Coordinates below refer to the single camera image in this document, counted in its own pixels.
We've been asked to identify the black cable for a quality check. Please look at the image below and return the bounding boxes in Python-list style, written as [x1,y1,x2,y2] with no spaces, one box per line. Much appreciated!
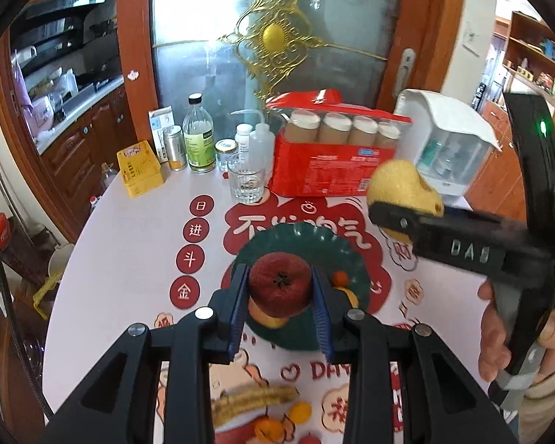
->
[0,226,56,421]

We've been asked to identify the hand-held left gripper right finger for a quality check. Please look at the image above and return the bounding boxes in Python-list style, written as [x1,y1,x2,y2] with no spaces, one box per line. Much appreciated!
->
[311,265,515,444]

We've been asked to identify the silver drink can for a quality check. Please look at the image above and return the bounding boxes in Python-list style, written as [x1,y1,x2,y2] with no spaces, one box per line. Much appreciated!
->
[163,125,188,172]

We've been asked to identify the frosted glass door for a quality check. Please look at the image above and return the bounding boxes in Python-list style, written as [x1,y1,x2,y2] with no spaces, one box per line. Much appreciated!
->
[150,0,405,121]

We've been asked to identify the white carton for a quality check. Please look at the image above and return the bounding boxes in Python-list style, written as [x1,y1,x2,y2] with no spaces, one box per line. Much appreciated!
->
[148,107,175,164]

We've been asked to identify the green scalloped plate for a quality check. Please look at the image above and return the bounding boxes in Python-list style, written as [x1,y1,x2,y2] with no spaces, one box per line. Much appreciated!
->
[221,223,368,352]

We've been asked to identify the clear vinegar bottle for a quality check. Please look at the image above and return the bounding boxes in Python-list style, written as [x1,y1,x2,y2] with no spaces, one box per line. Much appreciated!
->
[182,93,216,174]

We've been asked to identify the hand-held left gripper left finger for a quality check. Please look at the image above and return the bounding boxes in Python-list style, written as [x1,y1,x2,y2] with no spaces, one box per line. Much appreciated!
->
[41,263,251,444]

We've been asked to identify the yellow pear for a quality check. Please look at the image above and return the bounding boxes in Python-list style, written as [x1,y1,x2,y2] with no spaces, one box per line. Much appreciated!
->
[367,159,445,243]

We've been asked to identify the clear glass tumbler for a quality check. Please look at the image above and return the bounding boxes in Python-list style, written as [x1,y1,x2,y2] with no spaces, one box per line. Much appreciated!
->
[226,152,265,204]

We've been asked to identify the red trash bin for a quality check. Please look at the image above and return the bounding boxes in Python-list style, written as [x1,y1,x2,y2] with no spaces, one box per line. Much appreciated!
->
[0,213,14,253]

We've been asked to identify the white wall switch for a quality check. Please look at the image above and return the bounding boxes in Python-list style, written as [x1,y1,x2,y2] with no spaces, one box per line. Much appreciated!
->
[460,23,482,56]

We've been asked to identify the wooden kitchen cabinets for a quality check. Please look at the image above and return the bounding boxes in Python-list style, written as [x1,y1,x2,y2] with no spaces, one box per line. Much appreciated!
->
[34,81,139,195]

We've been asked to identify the plastic oil bottle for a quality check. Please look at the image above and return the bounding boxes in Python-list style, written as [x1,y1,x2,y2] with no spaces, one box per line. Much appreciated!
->
[99,163,120,195]

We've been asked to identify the white pill bottle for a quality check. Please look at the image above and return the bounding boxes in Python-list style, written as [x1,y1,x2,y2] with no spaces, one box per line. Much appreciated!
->
[234,123,253,153]

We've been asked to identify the white squeeze bottle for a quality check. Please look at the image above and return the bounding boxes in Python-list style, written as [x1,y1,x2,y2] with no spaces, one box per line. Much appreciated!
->
[230,108,275,181]

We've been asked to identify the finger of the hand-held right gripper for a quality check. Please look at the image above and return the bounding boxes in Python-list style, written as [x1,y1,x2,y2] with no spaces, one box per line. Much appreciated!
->
[367,201,427,251]

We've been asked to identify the wooden sideboard cabinet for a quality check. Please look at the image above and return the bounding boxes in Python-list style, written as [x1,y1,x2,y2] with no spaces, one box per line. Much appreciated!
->
[462,99,542,223]

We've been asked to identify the spotted yellow banana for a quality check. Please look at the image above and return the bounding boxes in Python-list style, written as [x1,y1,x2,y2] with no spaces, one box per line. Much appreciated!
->
[211,385,300,427]

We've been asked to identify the yellow box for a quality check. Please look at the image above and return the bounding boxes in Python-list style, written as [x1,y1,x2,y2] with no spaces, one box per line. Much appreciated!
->
[117,140,166,199]

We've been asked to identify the deep orange tangerine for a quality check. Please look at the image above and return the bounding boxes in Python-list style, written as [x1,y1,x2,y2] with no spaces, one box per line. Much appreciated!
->
[253,418,283,444]

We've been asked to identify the gold door ornament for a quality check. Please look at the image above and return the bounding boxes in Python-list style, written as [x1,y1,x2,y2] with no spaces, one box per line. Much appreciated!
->
[217,0,389,102]

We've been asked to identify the wooden display shelf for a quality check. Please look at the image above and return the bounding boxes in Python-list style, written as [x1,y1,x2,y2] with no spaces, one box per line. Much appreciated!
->
[492,11,555,107]

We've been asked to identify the steel range hood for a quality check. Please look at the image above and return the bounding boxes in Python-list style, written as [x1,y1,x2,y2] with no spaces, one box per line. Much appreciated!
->
[9,0,118,56]

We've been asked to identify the red yellow apple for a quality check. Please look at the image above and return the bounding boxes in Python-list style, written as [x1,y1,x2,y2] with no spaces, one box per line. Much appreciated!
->
[247,253,314,330]

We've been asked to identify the red paper cup package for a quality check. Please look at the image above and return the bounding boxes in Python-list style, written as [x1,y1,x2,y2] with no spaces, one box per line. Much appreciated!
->
[265,89,412,197]

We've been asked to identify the white countertop sterilizer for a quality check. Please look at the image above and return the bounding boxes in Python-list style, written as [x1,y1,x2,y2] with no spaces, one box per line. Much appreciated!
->
[393,89,502,206]

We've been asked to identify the pale orange tangerine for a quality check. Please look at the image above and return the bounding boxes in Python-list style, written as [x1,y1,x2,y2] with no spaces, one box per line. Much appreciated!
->
[288,401,313,424]

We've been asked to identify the silver door handle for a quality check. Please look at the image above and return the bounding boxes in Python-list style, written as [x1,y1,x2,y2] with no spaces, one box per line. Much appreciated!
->
[394,48,417,100]

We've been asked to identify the small glass jar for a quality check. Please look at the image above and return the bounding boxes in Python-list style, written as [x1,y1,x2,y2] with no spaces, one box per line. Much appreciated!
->
[215,139,239,172]

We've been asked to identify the pink plastic bag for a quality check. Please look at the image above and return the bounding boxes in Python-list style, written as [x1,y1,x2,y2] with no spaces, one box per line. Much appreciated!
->
[28,95,56,132]

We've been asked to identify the person's right hand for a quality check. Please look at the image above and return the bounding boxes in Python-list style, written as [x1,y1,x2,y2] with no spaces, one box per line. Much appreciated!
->
[478,281,555,381]

